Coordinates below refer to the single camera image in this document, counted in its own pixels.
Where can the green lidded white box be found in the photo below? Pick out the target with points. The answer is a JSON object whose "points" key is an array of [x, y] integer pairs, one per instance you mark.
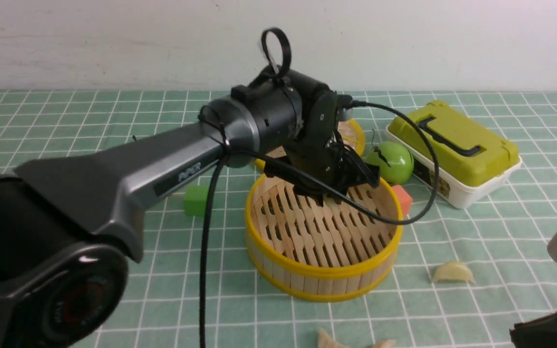
{"points": [[474, 161]]}

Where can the green apple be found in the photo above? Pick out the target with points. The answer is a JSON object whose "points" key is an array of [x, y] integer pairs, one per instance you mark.
{"points": [[395, 162]]}

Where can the beige dumpling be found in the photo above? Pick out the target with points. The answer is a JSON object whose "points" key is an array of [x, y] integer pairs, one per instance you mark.
{"points": [[325, 340]]}

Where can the bamboo steamer tray yellow rim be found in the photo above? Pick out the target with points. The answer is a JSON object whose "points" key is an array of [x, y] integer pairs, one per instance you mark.
{"points": [[328, 253]]}

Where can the pale yellow dumpling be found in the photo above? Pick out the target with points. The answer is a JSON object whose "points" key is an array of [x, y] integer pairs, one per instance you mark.
{"points": [[453, 271]]}

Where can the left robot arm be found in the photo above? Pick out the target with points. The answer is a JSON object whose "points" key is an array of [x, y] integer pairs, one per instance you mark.
{"points": [[68, 225]]}

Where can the green cube block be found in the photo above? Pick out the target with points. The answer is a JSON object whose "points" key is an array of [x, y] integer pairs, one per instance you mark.
{"points": [[195, 200]]}

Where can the woven bamboo steamer lid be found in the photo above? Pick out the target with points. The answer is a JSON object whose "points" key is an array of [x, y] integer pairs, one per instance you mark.
{"points": [[350, 131]]}

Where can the green checkered tablecloth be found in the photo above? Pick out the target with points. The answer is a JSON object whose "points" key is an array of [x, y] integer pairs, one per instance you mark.
{"points": [[502, 238]]}

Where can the white dumpling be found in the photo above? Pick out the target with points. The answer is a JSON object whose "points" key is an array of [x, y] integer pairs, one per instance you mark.
{"points": [[389, 343]]}

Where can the orange pink cube block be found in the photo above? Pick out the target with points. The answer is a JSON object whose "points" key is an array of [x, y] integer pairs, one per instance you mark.
{"points": [[403, 198]]}

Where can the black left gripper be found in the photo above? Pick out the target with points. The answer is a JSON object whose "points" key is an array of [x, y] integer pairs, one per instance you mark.
{"points": [[320, 151]]}

